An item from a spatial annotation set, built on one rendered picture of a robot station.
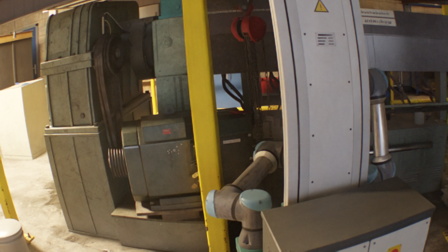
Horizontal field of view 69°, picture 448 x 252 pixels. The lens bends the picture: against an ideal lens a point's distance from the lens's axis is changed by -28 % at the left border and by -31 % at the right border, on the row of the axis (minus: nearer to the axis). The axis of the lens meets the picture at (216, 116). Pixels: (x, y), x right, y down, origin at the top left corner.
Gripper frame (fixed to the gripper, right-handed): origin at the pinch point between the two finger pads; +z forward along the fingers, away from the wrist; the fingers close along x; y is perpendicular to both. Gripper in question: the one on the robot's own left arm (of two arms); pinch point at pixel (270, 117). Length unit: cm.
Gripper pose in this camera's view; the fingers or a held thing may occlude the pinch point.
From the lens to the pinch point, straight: 253.6
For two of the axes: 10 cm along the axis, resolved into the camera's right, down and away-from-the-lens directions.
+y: -0.9, -9.7, -2.2
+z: -6.2, -1.1, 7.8
